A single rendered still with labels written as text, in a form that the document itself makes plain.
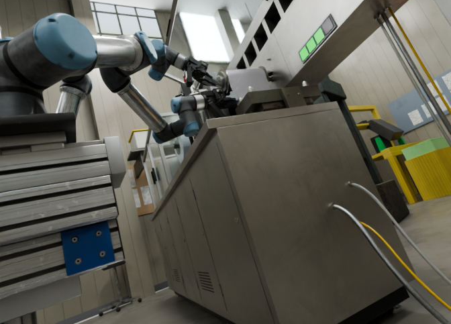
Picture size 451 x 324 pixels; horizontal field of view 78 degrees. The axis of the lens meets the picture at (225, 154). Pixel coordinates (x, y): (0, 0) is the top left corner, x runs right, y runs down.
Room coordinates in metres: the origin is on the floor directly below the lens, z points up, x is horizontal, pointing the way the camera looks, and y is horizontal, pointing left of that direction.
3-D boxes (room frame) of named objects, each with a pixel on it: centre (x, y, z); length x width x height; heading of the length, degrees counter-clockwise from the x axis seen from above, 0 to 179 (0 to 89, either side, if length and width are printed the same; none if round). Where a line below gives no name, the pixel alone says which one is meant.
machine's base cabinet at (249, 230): (2.25, 0.24, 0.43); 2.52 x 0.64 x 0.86; 24
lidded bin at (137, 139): (4.03, 1.06, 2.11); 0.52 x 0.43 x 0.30; 121
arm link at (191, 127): (1.21, 0.13, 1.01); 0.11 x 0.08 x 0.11; 75
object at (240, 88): (1.37, -0.24, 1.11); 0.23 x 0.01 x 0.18; 114
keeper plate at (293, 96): (1.20, -0.38, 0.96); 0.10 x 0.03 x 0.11; 114
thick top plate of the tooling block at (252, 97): (1.28, -0.33, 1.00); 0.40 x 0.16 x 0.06; 114
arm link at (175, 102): (1.21, 0.12, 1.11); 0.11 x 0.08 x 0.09; 114
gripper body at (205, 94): (1.27, -0.03, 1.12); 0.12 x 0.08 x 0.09; 114
